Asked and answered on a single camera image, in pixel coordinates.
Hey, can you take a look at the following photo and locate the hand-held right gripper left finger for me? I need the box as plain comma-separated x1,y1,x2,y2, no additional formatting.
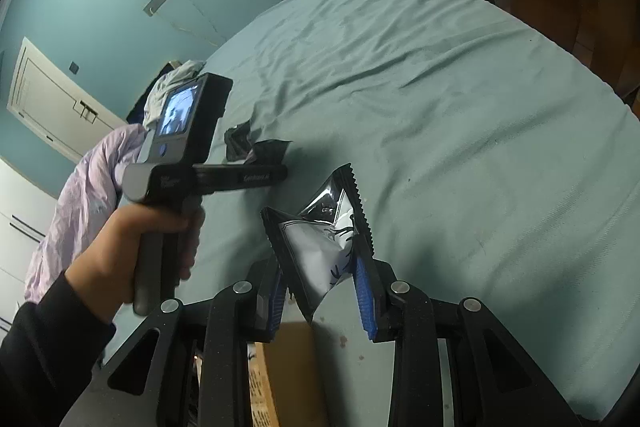
60,257,288,427

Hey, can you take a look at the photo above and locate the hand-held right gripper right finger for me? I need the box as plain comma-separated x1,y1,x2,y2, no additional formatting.
352,257,583,427

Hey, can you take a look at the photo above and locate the black snack packet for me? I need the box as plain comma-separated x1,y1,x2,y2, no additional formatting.
224,122,253,162
248,138,294,168

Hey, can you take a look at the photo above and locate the black snack packet antler print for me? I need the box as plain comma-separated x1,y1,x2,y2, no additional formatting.
261,163,376,325

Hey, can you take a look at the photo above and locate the brown cardboard box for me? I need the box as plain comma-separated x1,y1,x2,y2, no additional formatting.
247,322,332,427

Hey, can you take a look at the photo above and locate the person's left forearm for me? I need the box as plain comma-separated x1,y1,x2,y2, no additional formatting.
0,272,117,427

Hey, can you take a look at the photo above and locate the person's left hand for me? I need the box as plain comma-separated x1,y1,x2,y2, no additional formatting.
65,204,207,324

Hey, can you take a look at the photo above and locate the grey crumpled garment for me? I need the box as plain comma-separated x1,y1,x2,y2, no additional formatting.
143,60,207,128

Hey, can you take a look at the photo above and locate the pink duvet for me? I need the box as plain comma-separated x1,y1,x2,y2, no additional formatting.
24,124,147,304

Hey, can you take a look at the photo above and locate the white door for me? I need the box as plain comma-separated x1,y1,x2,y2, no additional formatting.
7,37,130,164

